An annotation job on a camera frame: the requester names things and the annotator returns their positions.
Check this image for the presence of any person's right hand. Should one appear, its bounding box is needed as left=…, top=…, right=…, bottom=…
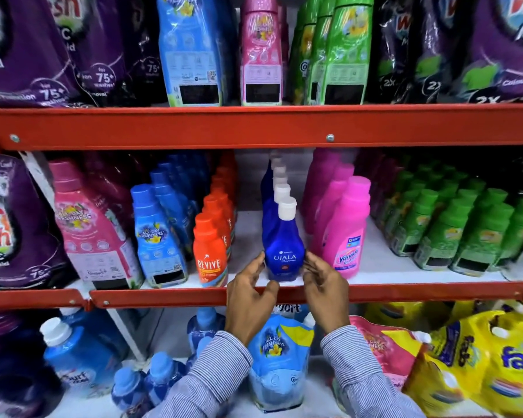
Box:
left=302, top=251, right=350, bottom=336

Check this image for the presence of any person's left hand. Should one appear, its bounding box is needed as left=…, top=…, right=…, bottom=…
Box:
left=225, top=251, right=280, bottom=348

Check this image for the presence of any dark blue white-cap bottle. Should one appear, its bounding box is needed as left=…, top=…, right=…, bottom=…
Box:
left=264, top=197, right=306, bottom=283

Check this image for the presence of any person's left forearm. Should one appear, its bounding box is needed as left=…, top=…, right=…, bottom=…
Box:
left=143, top=330, right=254, bottom=418

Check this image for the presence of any person's right forearm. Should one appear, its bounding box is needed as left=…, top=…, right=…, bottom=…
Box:
left=320, top=325, right=427, bottom=418

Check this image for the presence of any pink stain remover bottle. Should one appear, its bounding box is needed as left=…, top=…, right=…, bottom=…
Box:
left=322, top=176, right=371, bottom=280
left=301, top=149, right=341, bottom=233
left=310, top=163, right=356, bottom=257

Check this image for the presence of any row of orange bottles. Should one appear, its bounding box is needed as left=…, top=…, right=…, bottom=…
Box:
left=193, top=151, right=239, bottom=288

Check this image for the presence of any blue softener refill pouch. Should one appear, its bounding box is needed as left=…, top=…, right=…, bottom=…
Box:
left=248, top=313, right=316, bottom=413

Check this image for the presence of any small blue softener bottle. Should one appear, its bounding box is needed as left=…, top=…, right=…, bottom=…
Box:
left=111, top=365, right=150, bottom=413
left=145, top=352, right=188, bottom=407
left=187, top=306, right=226, bottom=355

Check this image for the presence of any white shelf board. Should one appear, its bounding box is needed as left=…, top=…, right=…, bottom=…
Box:
left=139, top=210, right=511, bottom=289

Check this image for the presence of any row of dark blue bottles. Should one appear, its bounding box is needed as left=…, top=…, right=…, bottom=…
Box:
left=260, top=150, right=293, bottom=248

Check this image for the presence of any yellow detergent pouch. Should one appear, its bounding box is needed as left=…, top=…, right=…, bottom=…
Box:
left=426, top=312, right=513, bottom=388
left=364, top=302, right=425, bottom=329
left=477, top=320, right=523, bottom=417
left=402, top=343, right=468, bottom=417

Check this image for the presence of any pink softener refill pouch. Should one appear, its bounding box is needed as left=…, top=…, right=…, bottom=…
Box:
left=331, top=315, right=433, bottom=394

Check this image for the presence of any row of light blue bottles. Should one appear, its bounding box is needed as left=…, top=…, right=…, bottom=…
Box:
left=130, top=151, right=211, bottom=289

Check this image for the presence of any group of green bottles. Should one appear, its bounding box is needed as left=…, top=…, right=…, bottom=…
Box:
left=376, top=161, right=523, bottom=278

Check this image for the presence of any large blue white-cap bottle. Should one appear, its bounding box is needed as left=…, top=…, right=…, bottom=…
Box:
left=39, top=317, right=123, bottom=399
left=60, top=307, right=130, bottom=359

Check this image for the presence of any large pink softener bottle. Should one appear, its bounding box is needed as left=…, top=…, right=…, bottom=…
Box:
left=48, top=158, right=145, bottom=291

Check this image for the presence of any dark maroon softener bottle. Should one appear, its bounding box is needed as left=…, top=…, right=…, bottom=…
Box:
left=84, top=153, right=137, bottom=233

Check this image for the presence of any tall green softener pouch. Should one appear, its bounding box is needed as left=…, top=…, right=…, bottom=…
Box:
left=287, top=0, right=323, bottom=105
left=304, top=0, right=337, bottom=106
left=322, top=0, right=375, bottom=106

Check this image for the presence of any tall pink softener pouch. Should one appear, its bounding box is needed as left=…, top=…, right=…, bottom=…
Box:
left=240, top=0, right=288, bottom=107

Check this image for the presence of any dark purple detergent pouch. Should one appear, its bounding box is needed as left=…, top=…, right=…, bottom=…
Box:
left=407, top=0, right=478, bottom=104
left=372, top=0, right=421, bottom=104
left=445, top=0, right=523, bottom=104

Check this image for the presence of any tall blue softener pouch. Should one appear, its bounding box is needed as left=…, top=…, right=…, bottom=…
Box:
left=156, top=0, right=238, bottom=108

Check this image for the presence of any white shelf upright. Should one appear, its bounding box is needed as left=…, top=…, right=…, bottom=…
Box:
left=19, top=150, right=58, bottom=209

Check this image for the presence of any long red lower shelf rail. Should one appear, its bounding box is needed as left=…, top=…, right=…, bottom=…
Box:
left=89, top=280, right=523, bottom=310

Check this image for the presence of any red upper shelf rail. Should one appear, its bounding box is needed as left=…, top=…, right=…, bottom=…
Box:
left=0, top=103, right=523, bottom=152

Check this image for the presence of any short red lower shelf rail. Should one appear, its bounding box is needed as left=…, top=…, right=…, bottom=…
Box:
left=0, top=288, right=89, bottom=312

